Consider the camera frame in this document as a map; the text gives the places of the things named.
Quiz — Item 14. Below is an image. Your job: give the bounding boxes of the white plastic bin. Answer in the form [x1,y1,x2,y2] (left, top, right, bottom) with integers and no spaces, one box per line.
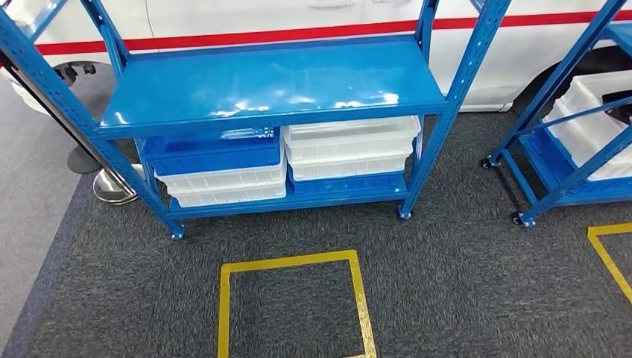
[154,157,288,209]
[542,69,632,182]
[282,116,422,182]

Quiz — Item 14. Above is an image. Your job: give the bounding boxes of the blue metal shelf rack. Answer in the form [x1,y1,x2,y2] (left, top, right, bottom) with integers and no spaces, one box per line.
[481,0,632,228]
[0,0,512,242]

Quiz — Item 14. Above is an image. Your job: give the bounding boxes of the white car with red stripe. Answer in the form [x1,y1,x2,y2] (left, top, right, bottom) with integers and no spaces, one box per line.
[0,0,632,117]

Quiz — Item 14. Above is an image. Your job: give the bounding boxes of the yellow floor tape square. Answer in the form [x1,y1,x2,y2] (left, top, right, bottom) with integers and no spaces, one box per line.
[587,222,632,305]

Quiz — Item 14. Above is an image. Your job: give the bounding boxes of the chrome round stand base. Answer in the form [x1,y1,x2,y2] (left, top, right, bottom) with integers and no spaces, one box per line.
[92,166,140,207]

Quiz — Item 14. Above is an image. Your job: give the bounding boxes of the black stand with round base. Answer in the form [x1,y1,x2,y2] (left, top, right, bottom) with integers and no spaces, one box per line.
[0,61,104,175]

